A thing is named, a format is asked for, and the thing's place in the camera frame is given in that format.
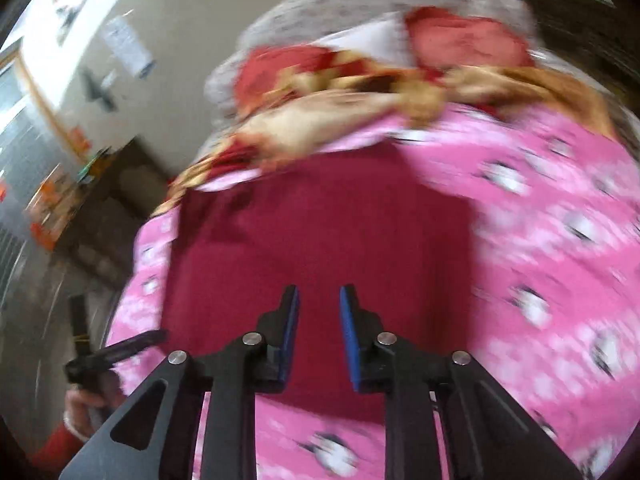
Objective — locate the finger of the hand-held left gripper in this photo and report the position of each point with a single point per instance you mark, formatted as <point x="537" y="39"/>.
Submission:
<point x="78" y="322"/>
<point x="132" y="346"/>

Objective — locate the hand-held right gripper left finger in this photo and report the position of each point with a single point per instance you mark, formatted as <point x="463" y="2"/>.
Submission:
<point x="290" y="340"/>

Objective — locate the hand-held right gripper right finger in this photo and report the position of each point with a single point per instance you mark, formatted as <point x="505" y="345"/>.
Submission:
<point x="350" y="340"/>

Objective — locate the dark red garment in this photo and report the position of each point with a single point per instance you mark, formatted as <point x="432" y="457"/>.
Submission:
<point x="320" y="230"/>

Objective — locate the person's left hand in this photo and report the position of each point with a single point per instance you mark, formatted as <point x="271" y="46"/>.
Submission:
<point x="79" y="412"/>

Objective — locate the dark wooden table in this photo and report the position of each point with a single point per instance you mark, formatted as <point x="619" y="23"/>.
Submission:
<point x="125" y="185"/>

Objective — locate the green and black tool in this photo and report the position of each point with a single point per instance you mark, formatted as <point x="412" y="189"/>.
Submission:
<point x="92" y="165"/>

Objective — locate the red and gold quilt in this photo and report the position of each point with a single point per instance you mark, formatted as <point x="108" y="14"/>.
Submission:
<point x="310" y="125"/>

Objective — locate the pink penguin print blanket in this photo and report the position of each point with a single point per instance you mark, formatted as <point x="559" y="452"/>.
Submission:
<point x="540" y="220"/>

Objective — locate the white cloth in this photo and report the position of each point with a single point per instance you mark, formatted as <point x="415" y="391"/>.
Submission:
<point x="370" y="37"/>

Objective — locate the red fringed pillow cloth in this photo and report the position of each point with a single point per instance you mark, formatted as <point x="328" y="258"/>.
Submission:
<point x="465" y="40"/>

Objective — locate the dark wooden headboard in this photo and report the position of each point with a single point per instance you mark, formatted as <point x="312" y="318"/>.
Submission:
<point x="575" y="30"/>

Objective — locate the black wall sticker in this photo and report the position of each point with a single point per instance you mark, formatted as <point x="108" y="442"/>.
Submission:
<point x="100" y="87"/>

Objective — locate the white wall paper sheet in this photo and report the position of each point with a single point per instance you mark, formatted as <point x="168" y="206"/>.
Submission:
<point x="130" y="45"/>

